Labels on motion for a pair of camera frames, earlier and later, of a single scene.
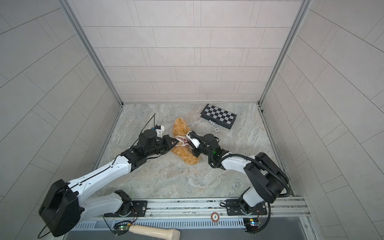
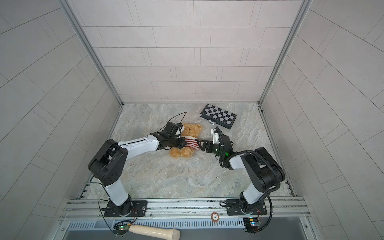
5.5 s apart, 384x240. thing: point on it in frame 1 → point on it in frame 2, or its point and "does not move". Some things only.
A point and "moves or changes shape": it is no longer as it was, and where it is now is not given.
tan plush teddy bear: (181, 128) moves or changes shape
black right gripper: (194, 147) → (208, 145)
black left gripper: (166, 140) → (181, 144)
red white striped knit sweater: (183, 139) moves or changes shape
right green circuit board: (251, 224) does not move
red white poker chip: (215, 217) does not move
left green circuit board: (121, 227) does not move
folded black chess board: (221, 117) does not move
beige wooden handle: (155, 233) does not move
